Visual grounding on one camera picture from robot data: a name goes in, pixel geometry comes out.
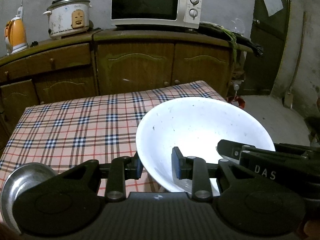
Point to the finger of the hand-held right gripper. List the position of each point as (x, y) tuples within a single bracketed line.
[(227, 146)]

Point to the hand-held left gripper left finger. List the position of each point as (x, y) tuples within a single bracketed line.
[(138, 170)]

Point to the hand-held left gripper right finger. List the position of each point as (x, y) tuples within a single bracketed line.
[(177, 162)]

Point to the wide white bowl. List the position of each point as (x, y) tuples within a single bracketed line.
[(200, 125)]

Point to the large steel plate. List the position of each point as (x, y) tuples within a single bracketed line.
[(17, 187)]

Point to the red bag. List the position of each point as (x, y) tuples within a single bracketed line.
[(240, 102)]

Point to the white round plug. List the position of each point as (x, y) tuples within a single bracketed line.
[(236, 87)]

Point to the plaid tablecloth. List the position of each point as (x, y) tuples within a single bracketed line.
[(75, 130)]

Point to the small grey box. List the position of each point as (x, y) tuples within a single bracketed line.
[(289, 100)]

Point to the dark green door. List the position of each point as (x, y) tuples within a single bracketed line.
[(265, 55)]

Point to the brown wooden two-door cabinet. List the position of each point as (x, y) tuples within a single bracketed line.
[(135, 55)]

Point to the dark bundle with green strands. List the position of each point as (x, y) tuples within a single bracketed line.
[(217, 28)]

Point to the white microwave oven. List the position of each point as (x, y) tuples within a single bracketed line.
[(145, 2)]

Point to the white rice cooker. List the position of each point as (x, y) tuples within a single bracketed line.
[(60, 20)]

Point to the orange electric kettle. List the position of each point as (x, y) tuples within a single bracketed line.
[(17, 35)]

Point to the white wall socket strip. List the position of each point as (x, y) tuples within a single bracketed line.
[(20, 12)]

